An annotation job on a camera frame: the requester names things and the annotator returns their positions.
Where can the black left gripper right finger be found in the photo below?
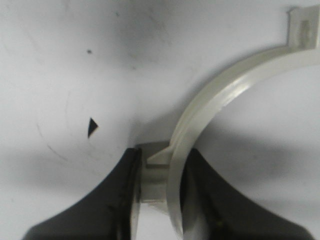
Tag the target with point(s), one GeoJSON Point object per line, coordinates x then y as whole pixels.
{"type": "Point", "coordinates": [212, 209]}

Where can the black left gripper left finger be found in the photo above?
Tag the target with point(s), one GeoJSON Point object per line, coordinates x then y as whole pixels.
{"type": "Point", "coordinates": [108, 212]}

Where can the small black triangle mark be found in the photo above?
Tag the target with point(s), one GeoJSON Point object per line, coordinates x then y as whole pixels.
{"type": "Point", "coordinates": [92, 126]}

